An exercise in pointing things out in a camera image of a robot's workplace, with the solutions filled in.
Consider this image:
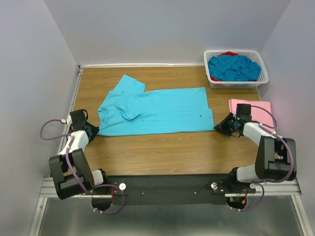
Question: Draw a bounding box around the light blue t shirt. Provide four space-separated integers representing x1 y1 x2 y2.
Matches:
97 75 215 137

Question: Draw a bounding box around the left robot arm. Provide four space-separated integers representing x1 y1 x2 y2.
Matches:
49 121 109 200

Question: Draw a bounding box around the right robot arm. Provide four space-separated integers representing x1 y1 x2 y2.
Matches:
214 113 297 193

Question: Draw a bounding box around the folded pink t shirt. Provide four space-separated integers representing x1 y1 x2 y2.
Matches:
228 99 277 132

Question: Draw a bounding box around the white plastic laundry basket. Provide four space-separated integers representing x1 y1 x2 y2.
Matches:
203 49 269 89

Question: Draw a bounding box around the dark blue t shirt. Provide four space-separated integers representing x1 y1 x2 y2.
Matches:
208 54 262 82

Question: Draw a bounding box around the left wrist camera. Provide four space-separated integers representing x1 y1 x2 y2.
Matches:
60 109 88 130

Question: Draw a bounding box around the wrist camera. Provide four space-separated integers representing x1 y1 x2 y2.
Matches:
60 109 88 130
235 103 252 122

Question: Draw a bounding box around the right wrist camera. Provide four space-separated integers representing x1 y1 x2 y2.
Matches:
235 103 252 122

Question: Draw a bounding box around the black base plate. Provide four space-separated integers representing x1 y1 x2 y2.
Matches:
105 174 255 206

